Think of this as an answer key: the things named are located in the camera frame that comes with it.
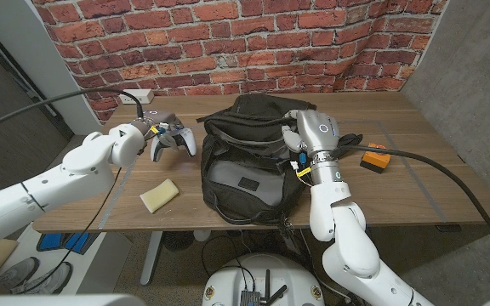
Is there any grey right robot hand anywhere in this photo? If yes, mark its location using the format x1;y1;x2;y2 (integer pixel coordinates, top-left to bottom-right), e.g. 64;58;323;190
281;109;341;158

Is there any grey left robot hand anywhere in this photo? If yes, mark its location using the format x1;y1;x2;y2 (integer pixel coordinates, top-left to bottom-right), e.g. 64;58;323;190
140;110;185;150

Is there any white black game controller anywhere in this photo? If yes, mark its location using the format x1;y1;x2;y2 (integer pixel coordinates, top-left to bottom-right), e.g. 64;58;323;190
150;127;198;163

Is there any black backpack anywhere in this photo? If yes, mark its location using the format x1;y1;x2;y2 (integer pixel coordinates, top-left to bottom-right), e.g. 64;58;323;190
197;93;363;226

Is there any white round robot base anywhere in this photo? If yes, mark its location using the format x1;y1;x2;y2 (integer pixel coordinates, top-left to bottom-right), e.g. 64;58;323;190
201;252;326;306

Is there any orange emergency-stop button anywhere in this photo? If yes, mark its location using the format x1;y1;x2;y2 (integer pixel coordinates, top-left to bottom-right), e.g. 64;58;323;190
359;143;392;174

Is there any yellow sponge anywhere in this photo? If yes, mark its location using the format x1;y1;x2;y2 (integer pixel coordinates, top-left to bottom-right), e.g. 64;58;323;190
139;178;180;214

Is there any white power strip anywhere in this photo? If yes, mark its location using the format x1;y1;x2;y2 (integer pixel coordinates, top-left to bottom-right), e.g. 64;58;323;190
118;88;155;105

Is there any brick print backdrop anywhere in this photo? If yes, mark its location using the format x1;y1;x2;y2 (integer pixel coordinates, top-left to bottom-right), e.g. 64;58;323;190
30;0;449;122

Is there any grey table tape marking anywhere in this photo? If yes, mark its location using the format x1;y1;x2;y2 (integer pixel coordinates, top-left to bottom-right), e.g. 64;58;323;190
97;120;449;230

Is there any black round floor fixture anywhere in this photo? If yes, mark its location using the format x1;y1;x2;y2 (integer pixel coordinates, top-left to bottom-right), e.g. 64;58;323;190
162;231;195;252

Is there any metal table leg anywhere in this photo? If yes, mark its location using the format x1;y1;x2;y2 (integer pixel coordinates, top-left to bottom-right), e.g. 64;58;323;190
140;230;164;286

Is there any blue black floor item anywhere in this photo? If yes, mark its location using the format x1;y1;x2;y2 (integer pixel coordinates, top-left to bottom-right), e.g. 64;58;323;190
36;231;101;256

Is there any small grey computer box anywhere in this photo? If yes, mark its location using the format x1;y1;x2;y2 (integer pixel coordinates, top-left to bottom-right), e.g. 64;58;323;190
239;290;262;306

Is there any grey sneaker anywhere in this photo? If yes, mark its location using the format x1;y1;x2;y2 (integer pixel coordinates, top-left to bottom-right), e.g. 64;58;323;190
0;256;40;292
10;261;74;296

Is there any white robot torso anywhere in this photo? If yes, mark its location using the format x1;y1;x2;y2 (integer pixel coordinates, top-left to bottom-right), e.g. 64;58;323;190
0;292;490;306

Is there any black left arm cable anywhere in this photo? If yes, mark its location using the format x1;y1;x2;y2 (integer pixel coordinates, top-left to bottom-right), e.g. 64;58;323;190
0;87;144;294

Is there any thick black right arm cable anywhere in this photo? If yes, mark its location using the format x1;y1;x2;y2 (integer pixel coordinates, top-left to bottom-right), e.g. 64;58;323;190
332;144;490;269

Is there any thin black floor cable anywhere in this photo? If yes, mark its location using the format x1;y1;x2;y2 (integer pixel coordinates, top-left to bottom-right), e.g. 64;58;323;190
201;235;257;294

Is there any white wall panel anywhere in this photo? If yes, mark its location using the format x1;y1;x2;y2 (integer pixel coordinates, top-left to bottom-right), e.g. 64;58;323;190
0;0;101;136

